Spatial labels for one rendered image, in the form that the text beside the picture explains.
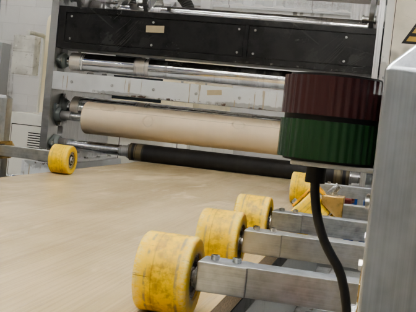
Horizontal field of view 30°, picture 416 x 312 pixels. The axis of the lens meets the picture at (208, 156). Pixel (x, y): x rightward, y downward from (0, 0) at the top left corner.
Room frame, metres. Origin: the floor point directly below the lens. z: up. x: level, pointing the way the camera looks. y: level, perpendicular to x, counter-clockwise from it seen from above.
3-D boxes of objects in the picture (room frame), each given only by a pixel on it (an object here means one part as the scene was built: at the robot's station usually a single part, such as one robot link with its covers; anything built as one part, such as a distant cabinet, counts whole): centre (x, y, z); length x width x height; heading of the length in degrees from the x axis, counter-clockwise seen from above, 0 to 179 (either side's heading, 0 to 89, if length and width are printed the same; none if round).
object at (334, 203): (1.49, -0.22, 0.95); 0.10 x 0.04 x 0.10; 77
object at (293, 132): (0.46, -0.07, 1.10); 0.06 x 0.06 x 0.02
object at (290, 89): (0.46, -0.07, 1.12); 0.06 x 0.06 x 0.02
